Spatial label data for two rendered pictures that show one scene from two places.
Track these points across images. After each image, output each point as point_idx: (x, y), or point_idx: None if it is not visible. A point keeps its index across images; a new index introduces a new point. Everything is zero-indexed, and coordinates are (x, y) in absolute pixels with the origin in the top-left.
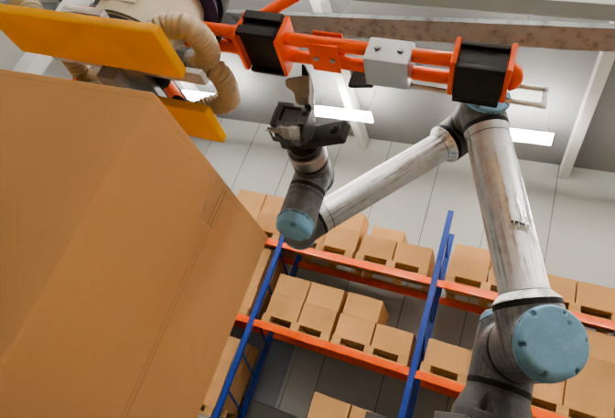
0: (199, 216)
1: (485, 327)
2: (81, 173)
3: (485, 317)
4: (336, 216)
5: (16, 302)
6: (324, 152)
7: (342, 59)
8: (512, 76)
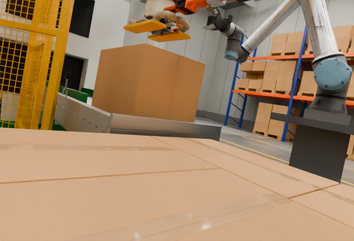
0: (173, 65)
1: None
2: (138, 65)
3: None
4: (251, 46)
5: (135, 91)
6: (231, 26)
7: (206, 2)
8: None
